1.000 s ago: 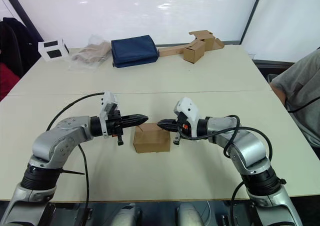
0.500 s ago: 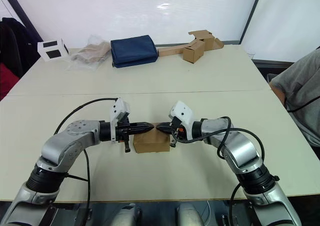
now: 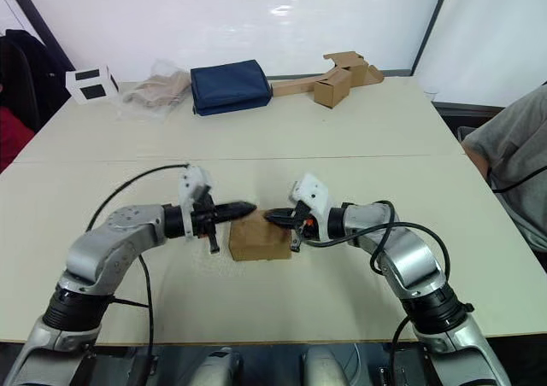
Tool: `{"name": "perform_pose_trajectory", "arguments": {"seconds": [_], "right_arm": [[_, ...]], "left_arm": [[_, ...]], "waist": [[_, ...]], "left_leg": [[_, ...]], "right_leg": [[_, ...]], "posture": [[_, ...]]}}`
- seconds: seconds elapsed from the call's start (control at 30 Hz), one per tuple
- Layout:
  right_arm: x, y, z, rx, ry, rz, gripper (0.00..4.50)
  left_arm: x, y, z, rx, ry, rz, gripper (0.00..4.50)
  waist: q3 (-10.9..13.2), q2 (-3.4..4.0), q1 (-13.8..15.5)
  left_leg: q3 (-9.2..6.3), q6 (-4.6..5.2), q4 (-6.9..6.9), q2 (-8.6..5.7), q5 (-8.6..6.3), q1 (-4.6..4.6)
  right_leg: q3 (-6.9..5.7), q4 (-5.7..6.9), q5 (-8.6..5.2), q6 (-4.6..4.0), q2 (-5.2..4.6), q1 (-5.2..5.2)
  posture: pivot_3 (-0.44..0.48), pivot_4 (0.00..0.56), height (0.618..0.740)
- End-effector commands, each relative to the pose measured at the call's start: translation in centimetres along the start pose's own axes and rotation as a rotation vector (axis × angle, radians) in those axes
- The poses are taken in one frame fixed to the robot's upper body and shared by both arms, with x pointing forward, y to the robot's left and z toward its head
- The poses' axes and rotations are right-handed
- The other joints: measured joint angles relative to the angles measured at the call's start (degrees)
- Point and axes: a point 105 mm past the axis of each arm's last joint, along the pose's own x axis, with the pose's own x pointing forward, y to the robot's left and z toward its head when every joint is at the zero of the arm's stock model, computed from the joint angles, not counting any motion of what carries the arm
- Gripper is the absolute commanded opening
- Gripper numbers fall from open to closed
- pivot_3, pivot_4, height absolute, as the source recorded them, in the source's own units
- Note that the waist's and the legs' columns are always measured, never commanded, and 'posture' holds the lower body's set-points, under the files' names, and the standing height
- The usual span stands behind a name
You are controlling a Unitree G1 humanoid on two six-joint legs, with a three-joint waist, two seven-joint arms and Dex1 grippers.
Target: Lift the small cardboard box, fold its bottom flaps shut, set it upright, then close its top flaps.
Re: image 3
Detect small brown cardboard box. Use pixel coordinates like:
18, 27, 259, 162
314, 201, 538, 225
227, 209, 293, 263

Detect person in grey shirt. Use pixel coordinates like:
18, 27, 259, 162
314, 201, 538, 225
461, 79, 547, 275

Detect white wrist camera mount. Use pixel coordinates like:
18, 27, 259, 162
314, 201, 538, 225
287, 173, 335, 240
178, 165, 214, 243

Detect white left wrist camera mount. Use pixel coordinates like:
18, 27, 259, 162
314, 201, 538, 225
178, 165, 214, 243

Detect black diagonal frame bar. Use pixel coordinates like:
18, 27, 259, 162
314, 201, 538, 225
409, 0, 456, 78
7, 0, 77, 73

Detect grey rounded shape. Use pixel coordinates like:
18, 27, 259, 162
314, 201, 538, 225
199, 346, 245, 386
300, 344, 348, 386

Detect thin black cable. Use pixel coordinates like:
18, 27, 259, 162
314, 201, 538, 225
486, 159, 547, 194

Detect red cloth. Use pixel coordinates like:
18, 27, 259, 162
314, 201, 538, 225
0, 105, 36, 174

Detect flat long cardboard sheet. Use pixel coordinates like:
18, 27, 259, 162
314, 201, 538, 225
270, 73, 331, 100

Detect black jacket on chair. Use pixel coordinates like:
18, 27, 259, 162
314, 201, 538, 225
0, 28, 77, 133

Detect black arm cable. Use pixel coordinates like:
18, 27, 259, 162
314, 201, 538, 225
85, 162, 157, 386
301, 199, 452, 386

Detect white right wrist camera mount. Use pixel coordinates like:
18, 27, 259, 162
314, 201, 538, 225
287, 173, 335, 240

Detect closed brown cardboard box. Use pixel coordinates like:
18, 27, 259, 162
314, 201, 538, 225
312, 68, 353, 110

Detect navy blue fabric bag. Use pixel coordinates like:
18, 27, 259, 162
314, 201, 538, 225
189, 59, 274, 118

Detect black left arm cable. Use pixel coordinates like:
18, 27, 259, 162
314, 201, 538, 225
85, 162, 157, 386

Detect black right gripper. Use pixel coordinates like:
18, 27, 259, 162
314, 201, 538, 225
263, 199, 321, 253

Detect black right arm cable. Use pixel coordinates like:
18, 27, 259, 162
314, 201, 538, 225
301, 199, 452, 386

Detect clear plastic bag beige contents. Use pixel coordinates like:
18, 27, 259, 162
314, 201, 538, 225
111, 58, 192, 124

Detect white cube with black rectangles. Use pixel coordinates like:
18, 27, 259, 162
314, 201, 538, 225
64, 64, 121, 105

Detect open-flapped brown cardboard box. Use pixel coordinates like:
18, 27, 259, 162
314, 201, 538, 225
322, 50, 385, 89

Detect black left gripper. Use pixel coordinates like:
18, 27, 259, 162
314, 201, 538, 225
191, 185, 259, 255

